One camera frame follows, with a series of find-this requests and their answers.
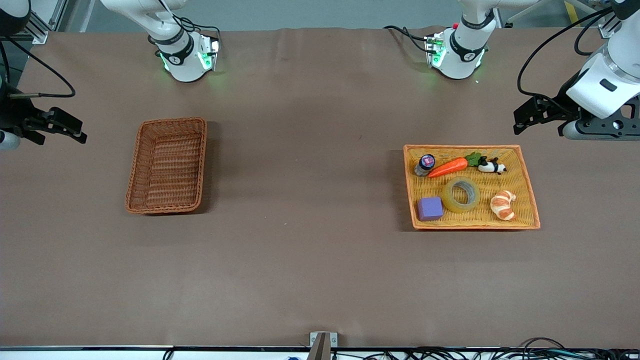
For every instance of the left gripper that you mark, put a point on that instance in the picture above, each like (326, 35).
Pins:
(560, 105)

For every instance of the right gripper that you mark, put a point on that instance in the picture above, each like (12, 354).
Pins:
(13, 114)

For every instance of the yellowish clear tape roll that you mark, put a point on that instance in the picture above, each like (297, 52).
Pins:
(447, 200)

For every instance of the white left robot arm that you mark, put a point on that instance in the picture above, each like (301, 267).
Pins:
(467, 45)

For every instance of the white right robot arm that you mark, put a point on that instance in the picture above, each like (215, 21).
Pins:
(182, 55)

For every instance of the orange wicker basket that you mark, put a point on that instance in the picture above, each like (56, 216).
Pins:
(475, 220)

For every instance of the brown wicker basket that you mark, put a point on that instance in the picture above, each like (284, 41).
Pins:
(150, 200)

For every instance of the black white panda figure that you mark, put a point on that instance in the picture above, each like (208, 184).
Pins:
(492, 166)

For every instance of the toy croissant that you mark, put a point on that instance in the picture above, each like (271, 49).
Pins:
(502, 205)

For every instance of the orange toy carrot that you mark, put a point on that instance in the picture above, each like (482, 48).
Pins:
(447, 167)

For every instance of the small dark-capped bottle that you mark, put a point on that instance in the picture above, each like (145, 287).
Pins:
(426, 162)

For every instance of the purple cube block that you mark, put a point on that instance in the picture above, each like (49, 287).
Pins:
(430, 209)

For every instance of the brown table cover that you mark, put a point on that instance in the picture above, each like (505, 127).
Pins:
(320, 260)

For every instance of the aluminium frame profile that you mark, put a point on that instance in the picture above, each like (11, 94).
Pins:
(606, 32)
(37, 31)

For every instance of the white table edge rail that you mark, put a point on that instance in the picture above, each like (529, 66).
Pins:
(100, 354)

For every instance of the metal bracket with post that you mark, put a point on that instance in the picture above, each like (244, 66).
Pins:
(322, 345)

